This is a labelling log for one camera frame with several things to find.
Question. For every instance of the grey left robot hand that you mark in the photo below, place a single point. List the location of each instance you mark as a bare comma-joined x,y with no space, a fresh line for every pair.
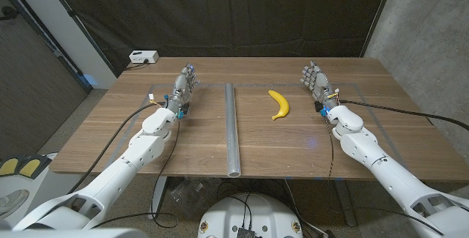
183,86

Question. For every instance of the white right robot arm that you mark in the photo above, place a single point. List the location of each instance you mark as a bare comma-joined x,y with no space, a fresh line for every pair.
384,172

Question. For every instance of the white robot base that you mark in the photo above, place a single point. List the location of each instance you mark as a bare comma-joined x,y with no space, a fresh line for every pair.
271,216

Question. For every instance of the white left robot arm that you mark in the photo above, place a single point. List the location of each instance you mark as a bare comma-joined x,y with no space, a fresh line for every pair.
121,168

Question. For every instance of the yellow toy banana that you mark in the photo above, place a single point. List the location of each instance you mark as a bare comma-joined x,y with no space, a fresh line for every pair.
282,104

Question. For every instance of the white power outlet box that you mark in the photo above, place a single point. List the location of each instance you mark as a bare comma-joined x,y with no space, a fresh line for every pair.
143,56

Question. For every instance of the black backdrop curtain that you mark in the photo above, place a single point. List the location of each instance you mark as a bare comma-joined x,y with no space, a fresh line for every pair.
256,11

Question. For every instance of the clear plastic bag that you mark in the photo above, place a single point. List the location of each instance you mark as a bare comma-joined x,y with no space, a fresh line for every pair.
192,196

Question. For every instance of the white table leg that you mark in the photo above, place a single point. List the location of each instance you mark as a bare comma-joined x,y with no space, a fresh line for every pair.
158,194

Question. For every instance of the black backdrop stand pole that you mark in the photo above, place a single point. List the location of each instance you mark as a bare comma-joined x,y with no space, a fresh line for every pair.
72,14
380,11

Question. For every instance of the black electronics box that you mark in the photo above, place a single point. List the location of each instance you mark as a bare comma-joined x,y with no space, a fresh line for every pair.
247,233

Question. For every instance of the yellow black foot pedal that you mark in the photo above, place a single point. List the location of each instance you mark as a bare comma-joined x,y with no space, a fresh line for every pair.
32,166
9,166

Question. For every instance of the grey table leg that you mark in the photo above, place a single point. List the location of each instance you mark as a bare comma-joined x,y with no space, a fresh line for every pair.
346,201

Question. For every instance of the grey sneaker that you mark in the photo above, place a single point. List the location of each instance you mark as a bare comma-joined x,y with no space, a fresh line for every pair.
12,201

